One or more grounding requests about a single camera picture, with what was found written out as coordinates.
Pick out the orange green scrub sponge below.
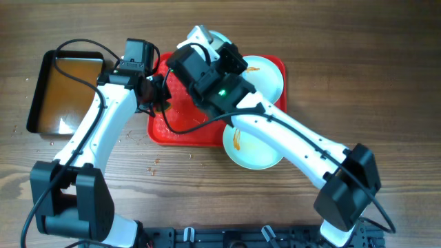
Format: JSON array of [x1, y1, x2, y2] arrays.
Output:
[[154, 101, 172, 114]]

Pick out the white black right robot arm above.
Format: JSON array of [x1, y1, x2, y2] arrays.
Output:
[[166, 43, 381, 247]]

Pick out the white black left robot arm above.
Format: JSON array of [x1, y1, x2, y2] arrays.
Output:
[[28, 69, 163, 247]]

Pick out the red plastic serving tray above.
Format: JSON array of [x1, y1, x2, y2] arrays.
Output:
[[147, 52, 287, 148]]

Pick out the black tray with brown water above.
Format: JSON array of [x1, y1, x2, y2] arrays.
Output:
[[26, 50, 105, 135]]

